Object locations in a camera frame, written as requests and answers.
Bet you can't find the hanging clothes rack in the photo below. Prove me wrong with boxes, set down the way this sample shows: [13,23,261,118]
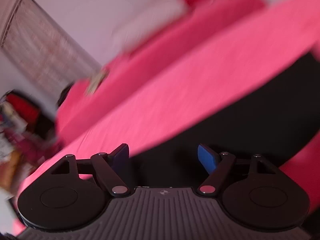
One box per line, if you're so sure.
[1,89,62,195]

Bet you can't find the black pants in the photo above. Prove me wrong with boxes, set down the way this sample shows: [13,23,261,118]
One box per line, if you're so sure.
[130,53,319,187]

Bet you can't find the near pink bed blanket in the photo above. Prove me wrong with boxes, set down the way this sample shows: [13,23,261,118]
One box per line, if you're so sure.
[17,0,319,239]

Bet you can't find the white embossed pillow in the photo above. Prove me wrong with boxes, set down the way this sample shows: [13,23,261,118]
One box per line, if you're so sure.
[112,0,188,52]

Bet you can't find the far pink bed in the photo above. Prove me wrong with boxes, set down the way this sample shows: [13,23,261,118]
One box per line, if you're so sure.
[56,0,266,144]

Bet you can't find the olive green garment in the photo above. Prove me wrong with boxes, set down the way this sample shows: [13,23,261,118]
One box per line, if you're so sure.
[85,69,110,95]

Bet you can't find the beige patterned curtain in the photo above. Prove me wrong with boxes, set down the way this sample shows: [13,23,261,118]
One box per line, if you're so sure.
[1,0,101,99]

